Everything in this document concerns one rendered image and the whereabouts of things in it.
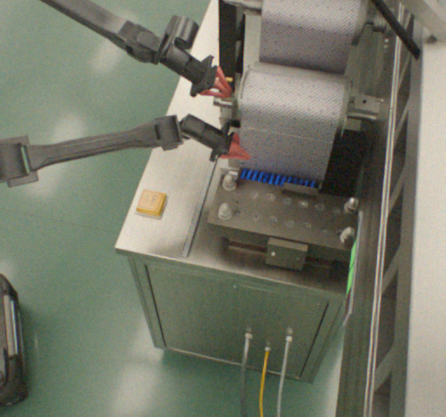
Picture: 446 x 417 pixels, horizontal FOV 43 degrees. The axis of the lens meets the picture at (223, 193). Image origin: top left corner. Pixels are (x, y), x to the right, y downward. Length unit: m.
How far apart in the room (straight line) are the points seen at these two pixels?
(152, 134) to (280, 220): 0.40
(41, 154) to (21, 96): 2.04
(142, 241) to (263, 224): 0.36
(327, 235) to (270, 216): 0.16
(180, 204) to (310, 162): 0.41
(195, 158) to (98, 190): 1.16
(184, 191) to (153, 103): 1.54
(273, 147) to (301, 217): 0.20
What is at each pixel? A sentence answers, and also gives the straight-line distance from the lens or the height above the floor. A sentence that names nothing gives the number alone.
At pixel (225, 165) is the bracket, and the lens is 1.72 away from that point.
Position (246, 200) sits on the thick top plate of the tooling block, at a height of 1.03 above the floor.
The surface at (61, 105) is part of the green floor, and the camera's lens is 3.26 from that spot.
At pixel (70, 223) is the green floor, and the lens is 2.77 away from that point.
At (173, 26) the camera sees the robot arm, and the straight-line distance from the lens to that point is 1.41.
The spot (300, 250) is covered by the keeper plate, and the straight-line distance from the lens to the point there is 1.45.
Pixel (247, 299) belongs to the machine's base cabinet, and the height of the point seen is 0.73.
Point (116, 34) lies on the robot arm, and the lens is 1.39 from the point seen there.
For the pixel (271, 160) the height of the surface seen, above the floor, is 1.08.
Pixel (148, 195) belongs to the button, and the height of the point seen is 0.92.
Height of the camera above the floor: 2.28
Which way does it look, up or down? 55 degrees down
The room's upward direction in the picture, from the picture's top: straight up
